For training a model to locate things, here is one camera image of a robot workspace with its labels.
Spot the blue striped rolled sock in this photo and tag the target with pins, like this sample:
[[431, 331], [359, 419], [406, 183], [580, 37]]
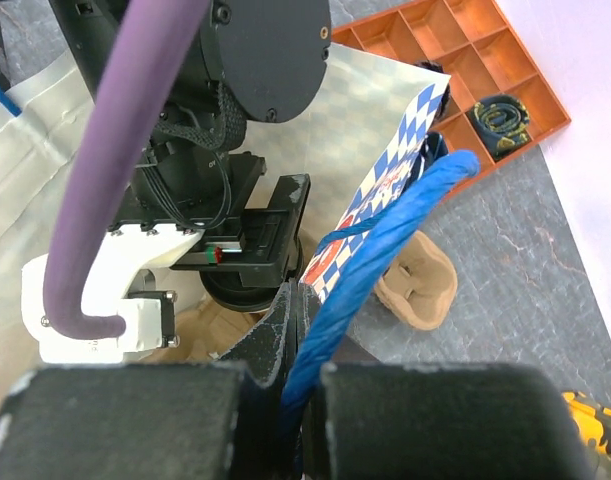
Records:
[[432, 148]]

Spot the checkered paper takeout bag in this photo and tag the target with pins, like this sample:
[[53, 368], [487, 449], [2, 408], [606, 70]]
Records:
[[316, 207]]

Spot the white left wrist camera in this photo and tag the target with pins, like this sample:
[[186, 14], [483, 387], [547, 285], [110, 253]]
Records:
[[129, 278]]

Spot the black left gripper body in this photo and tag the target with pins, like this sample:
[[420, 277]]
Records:
[[245, 254]]

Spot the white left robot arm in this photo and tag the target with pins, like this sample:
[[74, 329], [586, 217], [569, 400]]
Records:
[[249, 61]]

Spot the green blue rolled sock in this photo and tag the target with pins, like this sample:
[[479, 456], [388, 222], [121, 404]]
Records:
[[501, 123]]

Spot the camouflage cloth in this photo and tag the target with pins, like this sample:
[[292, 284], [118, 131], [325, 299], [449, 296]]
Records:
[[593, 423]]

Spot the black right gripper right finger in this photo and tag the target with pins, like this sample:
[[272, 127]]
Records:
[[438, 420]]

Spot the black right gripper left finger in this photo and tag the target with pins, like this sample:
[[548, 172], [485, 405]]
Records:
[[156, 421]]

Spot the orange compartment tray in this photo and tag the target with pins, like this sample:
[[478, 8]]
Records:
[[476, 45]]

